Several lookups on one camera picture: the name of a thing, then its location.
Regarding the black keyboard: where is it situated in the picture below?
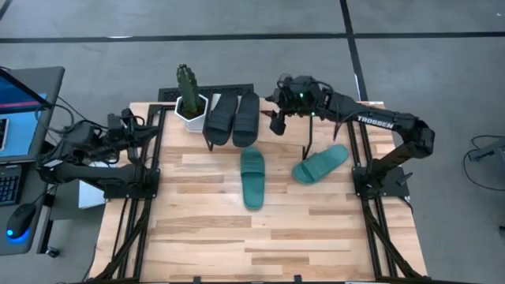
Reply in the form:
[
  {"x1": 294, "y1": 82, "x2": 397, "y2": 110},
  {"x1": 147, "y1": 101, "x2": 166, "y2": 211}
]
[{"x1": 0, "y1": 163, "x2": 23, "y2": 207}]

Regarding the grey metal stand foot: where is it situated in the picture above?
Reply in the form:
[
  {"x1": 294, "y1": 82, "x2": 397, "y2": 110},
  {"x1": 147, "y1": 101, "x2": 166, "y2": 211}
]
[{"x1": 469, "y1": 137, "x2": 505, "y2": 163}]

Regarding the white box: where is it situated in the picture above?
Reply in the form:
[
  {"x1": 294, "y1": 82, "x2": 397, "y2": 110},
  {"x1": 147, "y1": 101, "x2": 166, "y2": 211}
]
[{"x1": 77, "y1": 179, "x2": 107, "y2": 210}]

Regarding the white hexagonal plant pot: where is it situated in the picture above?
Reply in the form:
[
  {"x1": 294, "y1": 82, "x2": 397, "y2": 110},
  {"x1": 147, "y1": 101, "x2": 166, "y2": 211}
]
[{"x1": 174, "y1": 93, "x2": 210, "y2": 134}]

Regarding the black slide sandal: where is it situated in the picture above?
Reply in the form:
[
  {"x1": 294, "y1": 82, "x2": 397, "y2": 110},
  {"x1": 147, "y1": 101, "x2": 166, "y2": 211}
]
[
  {"x1": 232, "y1": 92, "x2": 260, "y2": 148},
  {"x1": 204, "y1": 93, "x2": 239, "y2": 146}
]

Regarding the black floor grille mat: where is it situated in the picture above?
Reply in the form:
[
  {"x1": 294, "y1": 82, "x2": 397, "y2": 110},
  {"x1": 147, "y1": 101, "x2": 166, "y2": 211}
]
[{"x1": 157, "y1": 83, "x2": 256, "y2": 103}]

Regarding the thin black floor cable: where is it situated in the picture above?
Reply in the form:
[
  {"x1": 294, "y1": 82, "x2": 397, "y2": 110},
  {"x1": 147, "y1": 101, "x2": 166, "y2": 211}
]
[{"x1": 47, "y1": 91, "x2": 111, "y2": 131}]

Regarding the black computer mouse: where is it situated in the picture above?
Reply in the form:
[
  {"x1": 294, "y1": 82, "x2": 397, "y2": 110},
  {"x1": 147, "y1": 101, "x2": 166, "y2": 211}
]
[{"x1": 6, "y1": 202, "x2": 37, "y2": 241}]

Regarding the grey computer monitor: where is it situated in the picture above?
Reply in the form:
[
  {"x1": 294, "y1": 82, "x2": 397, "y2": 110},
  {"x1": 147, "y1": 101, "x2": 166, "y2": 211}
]
[{"x1": 0, "y1": 65, "x2": 66, "y2": 165}]

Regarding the green slide sandal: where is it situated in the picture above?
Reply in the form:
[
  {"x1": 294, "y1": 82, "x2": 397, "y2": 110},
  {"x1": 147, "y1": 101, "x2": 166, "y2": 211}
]
[
  {"x1": 240, "y1": 147, "x2": 266, "y2": 211},
  {"x1": 291, "y1": 144, "x2": 350, "y2": 185}
]

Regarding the wooden shelf with black legs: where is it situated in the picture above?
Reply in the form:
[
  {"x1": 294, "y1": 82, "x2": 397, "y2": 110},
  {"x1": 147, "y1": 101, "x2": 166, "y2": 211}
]
[{"x1": 201, "y1": 93, "x2": 316, "y2": 159}]

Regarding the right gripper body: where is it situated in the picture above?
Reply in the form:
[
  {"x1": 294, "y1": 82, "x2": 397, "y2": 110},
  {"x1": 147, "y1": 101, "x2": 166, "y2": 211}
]
[{"x1": 275, "y1": 74, "x2": 319, "y2": 118}]

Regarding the green cactus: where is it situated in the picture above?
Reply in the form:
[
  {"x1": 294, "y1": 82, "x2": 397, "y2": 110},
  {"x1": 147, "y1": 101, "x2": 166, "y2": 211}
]
[{"x1": 176, "y1": 63, "x2": 203, "y2": 115}]

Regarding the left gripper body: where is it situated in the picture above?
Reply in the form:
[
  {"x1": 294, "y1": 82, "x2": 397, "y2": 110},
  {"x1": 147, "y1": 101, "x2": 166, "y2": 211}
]
[{"x1": 103, "y1": 113, "x2": 131, "y2": 153}]

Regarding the dark grey desk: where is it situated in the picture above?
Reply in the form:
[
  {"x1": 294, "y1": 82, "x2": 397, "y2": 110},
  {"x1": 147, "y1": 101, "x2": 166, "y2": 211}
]
[{"x1": 0, "y1": 159, "x2": 56, "y2": 256}]

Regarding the looped black floor cable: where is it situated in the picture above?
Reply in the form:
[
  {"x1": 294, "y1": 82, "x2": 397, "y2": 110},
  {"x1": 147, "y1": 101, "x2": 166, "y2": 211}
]
[{"x1": 462, "y1": 135, "x2": 505, "y2": 193}]

